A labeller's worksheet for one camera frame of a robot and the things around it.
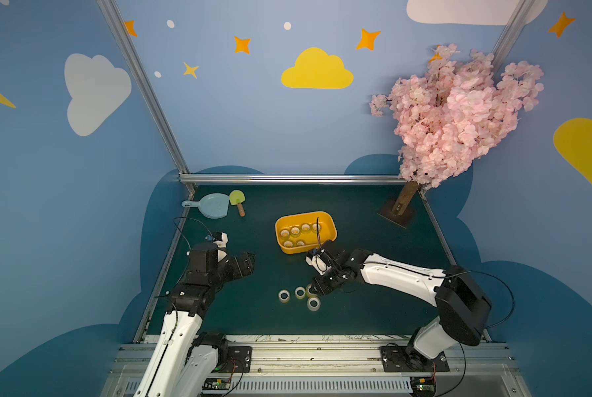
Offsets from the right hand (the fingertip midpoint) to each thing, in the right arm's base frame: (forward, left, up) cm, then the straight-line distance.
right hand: (318, 284), depth 84 cm
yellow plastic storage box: (+21, +2, -4) cm, 21 cm away
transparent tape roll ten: (-1, +4, -4) cm, 6 cm away
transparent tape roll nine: (-7, +1, -5) cm, 9 cm away
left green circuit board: (-30, +30, -6) cm, 42 cm away
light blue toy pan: (+38, +51, -6) cm, 63 cm away
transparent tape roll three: (+27, +6, -5) cm, 28 cm away
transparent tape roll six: (+18, +7, -4) cm, 20 cm away
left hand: (+3, +25, +13) cm, 28 cm away
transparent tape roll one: (+24, +15, -5) cm, 29 cm away
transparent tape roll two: (+25, +10, -5) cm, 28 cm away
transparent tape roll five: (+18, +13, -4) cm, 22 cm away
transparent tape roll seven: (-1, +6, -6) cm, 9 cm away
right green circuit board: (-26, -32, -9) cm, 43 cm away
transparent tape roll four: (+29, 0, -5) cm, 29 cm away
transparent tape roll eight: (-3, +12, -5) cm, 13 cm away
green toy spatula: (+44, +40, -6) cm, 60 cm away
